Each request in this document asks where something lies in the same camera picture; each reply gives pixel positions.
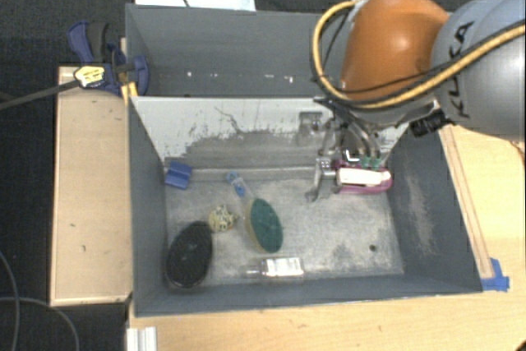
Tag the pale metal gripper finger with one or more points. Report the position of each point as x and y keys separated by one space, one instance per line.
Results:
x=323 y=172

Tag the purple and white stapler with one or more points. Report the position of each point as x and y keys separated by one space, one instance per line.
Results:
x=361 y=178

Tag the grey metal bin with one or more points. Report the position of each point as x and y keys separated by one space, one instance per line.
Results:
x=328 y=226

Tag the green scrub brush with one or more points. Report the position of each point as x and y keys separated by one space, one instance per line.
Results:
x=265 y=224

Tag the clear plastic bottle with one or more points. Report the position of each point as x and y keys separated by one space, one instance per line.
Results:
x=279 y=268

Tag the spotted beige toy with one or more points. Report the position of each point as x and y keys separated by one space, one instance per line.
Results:
x=222 y=218

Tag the blue plastic piece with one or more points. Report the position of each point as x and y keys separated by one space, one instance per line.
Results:
x=178 y=174

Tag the black oval disc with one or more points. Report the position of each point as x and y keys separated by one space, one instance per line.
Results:
x=189 y=255

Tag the pale wood board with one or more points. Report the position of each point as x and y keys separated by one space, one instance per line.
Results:
x=90 y=197

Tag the black cylinder on white bracket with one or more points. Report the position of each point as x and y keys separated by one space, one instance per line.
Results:
x=427 y=123

